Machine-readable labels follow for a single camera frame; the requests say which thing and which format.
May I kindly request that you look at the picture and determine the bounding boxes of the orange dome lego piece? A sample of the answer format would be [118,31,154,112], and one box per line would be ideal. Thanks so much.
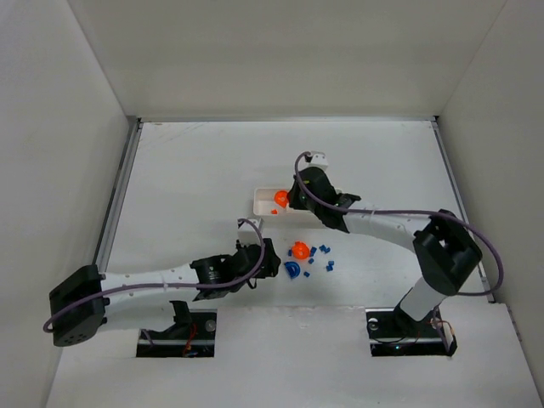
[274,190,289,208]

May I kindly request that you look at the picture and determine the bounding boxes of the orange ring lego piece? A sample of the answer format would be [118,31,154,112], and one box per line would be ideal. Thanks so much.
[291,241,311,260]

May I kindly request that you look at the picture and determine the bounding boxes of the blue arch lego piece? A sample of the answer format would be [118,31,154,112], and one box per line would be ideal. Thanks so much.
[284,261,301,280]

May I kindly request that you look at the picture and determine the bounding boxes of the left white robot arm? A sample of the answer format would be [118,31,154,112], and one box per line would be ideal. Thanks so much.
[42,238,281,348]

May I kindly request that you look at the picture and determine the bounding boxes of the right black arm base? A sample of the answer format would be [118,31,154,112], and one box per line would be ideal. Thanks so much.
[365,308,457,358]

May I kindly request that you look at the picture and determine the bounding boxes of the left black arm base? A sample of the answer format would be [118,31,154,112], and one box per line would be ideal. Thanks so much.
[136,301,218,359]

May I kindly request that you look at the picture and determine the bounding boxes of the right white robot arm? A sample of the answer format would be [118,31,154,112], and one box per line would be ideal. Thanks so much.
[287,167,482,324]

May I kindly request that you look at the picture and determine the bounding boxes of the white three-compartment tray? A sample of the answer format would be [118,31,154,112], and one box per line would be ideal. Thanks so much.
[252,188,323,229]

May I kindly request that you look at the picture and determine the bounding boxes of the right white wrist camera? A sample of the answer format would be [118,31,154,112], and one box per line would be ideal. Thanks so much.
[305,150,329,171]

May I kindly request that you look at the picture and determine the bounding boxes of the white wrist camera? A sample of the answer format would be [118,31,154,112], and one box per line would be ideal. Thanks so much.
[305,150,329,171]
[237,218,264,246]

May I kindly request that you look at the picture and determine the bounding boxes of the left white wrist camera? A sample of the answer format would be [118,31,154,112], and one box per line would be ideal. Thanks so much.
[237,218,264,246]

